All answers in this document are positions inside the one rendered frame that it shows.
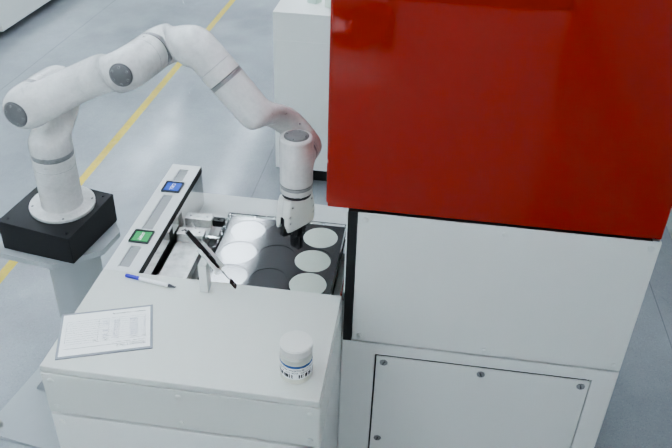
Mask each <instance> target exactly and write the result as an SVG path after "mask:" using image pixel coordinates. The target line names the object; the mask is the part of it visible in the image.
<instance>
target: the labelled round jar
mask: <svg viewBox="0 0 672 448"><path fill-rule="evenodd" d="M279 344H280V375H281V378H282V379H283V380H284V381H285V382H287V383H290V384H302V383H305V382H306V381H308V380H309V379H310V378H311V376H312V367H313V340H312V338H311V336H310V335H309V334H307V333H306V332H303V331H298V330H294V331H289V332H287V333H285V334H284V335H283V336H282V337H281V338H280V342H279Z"/></svg>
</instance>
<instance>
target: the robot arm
mask: <svg viewBox="0 0 672 448"><path fill-rule="evenodd" d="M176 62H179V63H180V64H182V65H183V66H186V67H190V68H191V69H193V70H194V71H195V72H196V73H197V75H198V76H199V77H200V78H201V79H202V80H203V81H204V83H205V84H206V85H207V86H208V87H209V88H210V89H211V91H212V92H213V93H214V94H215V95H216V96H217V97H218V99H219V100H220V101H221V102H222V103H223V104H224V105H225V106H226V108H227V109H228V110H229V111H230V112H231V113H232V114H233V115H234V117H235V118H236V119H237V120H238V121H239V122H240V123H241V124H242V125H243V126H244V127H245V128H247V129H250V130H256V129H259V128H262V127H270V128H272V129H274V130H276V131H277V132H279V133H280V134H281V135H280V137H279V164H280V192H281V193H282V194H281V195H280V196H279V200H278V205H277V216H276V225H277V227H281V232H280V235H281V236H283V237H285V236H288V235H290V245H291V246H292V247H294V248H296V249H297V250H299V249H300V248H302V247H303V236H302V235H303V234H304V233H305V228H306V226H307V225H308V224H309V223H310V222H311V221H312V220H313V219H314V213H315V207H314V197H313V167H314V162H315V160H316V158H317V157H318V155H319V154H320V152H321V149H322V143H321V140H320V138H319V136H318V134H317V133H316V132H315V130H314V129H313V128H312V127H311V125H310V124H309V123H308V122H307V121H306V120H305V119H304V117H303V116H302V115H301V114H299V113H298V112H297V111H296V110H294V109H293V108H291V107H289V106H286V105H283V104H280V103H275V102H272V101H270V100H268V99H267V98H266V97H265V96H264V95H263V93H262V92H261V91H260V90H259V88H258V87H257V86H256V85H255V84H254V82H253V81H252V80H251V79H250V78H249V76H248V75H247V74H246V73H245V72H244V70H243V69H242V68H241V67H240V66H239V64H238V63H237V62H236V61H235V60H234V58H233V57H232V56H231V55H230V54H229V53H228V51H227V50H226V49H225V48H224V47H223V45H222V44H221V43H220V42H219V41H218V39H217V38H216V37H215V36H214V35H213V34H212V33H211V32H209V31H208V30H207V29H205V28H203V27H201V26H197V25H180V26H171V25H170V24H167V23H164V24H160V25H157V26H154V27H152V28H150V29H148V30H146V31H144V32H143V33H142V34H140V35H139V36H137V37H136V38H134V39H133V40H131V41H130V42H128V43H127V44H125V45H124V46H122V47H120V48H119V49H117V50H115V51H113V52H111V53H108V54H96V55H93V56H91V57H88V58H86V59H83V60H81V61H79V62H77V63H74V64H72V65H70V66H68V67H64V66H60V65H53V66H49V67H46V68H44V69H42V70H40V71H38V72H37V73H35V74H34V75H32V76H30V77H29V78H27V79H26V80H24V81H22V82H21V83H19V84H18V85H16V86H15V87H13V88H12V89H11V90H10V91H9V92H8V93H7V94H6V96H5V97H4V100H3V105H2V106H3V112H4V115H5V117H6V118H7V119H8V121H9V122H10V123H11V124H13V125H14V126H16V127H18V128H21V129H31V131H30V134H29V137H28V149H29V154H30V158H31V163H32V167H33V171H34V176H35V180H36V185H37V189H38V193H37V194H36V195H35V196H34V197H33V198H32V199H31V201H30V203H29V211H30V214H31V215H32V217H33V218H35V219H36V220H38V221H40V222H43V223H48V224H63V223H69V222H73V221H76V220H78V219H80V218H82V217H84V216H86V215H87V214H88V213H90V212H91V211H92V209H93V208H94V206H95V203H96V199H95V195H94V193H93V192H92V191H91V190H90V189H89V188H87V187H84V186H81V184H80V179H79V173H78V168H77V162H76V157H75V151H74V146H73V140H72V131H73V128H74V125H75V121H76V118H77V115H78V111H79V107H80V104H82V103H84V102H86V101H88V100H91V99H93V98H96V97H98V96H101V95H104V94H107V93H110V92H114V91H116V92H118V93H126V92H129V91H132V90H134V89H136V88H138V87H140V86H142V85H144V84H145V83H146V82H148V81H149V80H150V79H152V78H153V77H154V76H156V75H157V74H158V73H159V72H161V71H162V70H163V69H165V68H166V67H167V66H169V65H171V64H173V63H176Z"/></svg>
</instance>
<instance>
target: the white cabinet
mask: <svg viewBox="0 0 672 448"><path fill-rule="evenodd" d="M341 344H342V339H341V341H340V346H339V351H338V356H337V361H336V367H335V372H334V377H333V382H332V387H331V392H330V397H329V403H328V408H327V413H326V418H325V423H324V428H323V433H322V439H321V444H320V446H319V447H313V446H306V445H299V444H291V443H284V442H277V441H269V440H262V439H254V438H247V437H240V436H232V435H225V434H218V433H210V432H203V431H196V430H188V429H181V428H173V427H166V426H159V425H151V424H144V423H137V422H129V421H122V420H115V419H107V418H100V417H92V416H85V415H78V414H70V413H63V412H56V411H52V413H51V414H52V417H53V421H54V425H55V428H56V432H57V436H58V439H59V443H60V447H61V448H337V437H338V417H339V392H340V368H341Z"/></svg>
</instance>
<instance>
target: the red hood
mask: <svg viewBox="0 0 672 448"><path fill-rule="evenodd" d="M327 160H328V162H327V189H326V202H328V206H332V207H342V208H353V209H363V210H372V211H382V212H392V213H402V214H412V215H422V216H432V217H442V218H452V219H461V220H471V221H481V222H491V223H501V224H511V225H521V226H531V227H541V228H550V229H560V230H570V231H580V232H590V233H600V234H610V235H620V236H630V237H639V238H649V239H659V240H660V239H662V236H663V233H664V230H665V227H666V224H667V221H668V218H669V215H670V212H671V209H672V0H331V7H330V51H329V95H328V147H327Z"/></svg>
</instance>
